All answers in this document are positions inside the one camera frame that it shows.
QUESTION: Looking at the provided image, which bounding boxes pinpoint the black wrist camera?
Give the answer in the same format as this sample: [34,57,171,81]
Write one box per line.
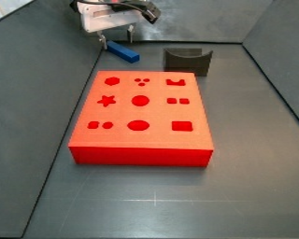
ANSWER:
[113,0,161,24]

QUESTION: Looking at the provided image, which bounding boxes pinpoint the black curved fixture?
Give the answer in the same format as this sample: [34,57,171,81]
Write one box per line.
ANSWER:
[163,48,214,77]

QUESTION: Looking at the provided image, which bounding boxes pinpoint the red board with shaped holes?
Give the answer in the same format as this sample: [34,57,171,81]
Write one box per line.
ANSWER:
[68,71,216,167]

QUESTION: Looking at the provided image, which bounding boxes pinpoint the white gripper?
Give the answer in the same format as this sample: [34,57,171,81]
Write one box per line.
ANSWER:
[74,0,143,50]

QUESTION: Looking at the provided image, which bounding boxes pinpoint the blue rectangular block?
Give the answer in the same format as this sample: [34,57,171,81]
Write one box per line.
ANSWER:
[107,41,141,63]

